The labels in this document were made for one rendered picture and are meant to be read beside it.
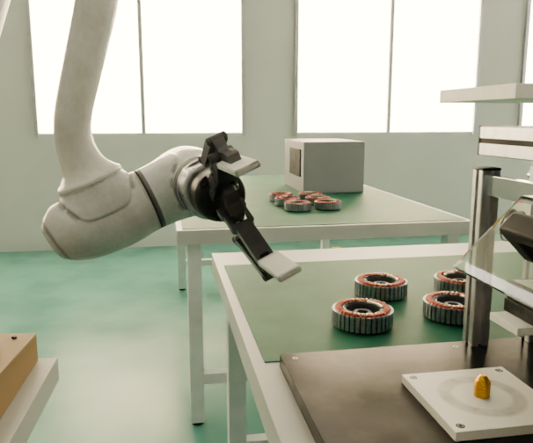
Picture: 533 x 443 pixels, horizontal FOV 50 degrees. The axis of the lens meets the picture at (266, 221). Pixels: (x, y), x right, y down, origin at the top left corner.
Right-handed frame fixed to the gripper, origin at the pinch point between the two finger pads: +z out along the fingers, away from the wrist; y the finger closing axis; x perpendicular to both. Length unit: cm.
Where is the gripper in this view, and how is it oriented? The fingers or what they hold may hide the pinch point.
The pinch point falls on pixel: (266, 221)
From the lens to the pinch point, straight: 65.4
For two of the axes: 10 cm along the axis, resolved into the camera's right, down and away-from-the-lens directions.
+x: 8.6, -4.5, 2.5
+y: -3.5, -8.7, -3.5
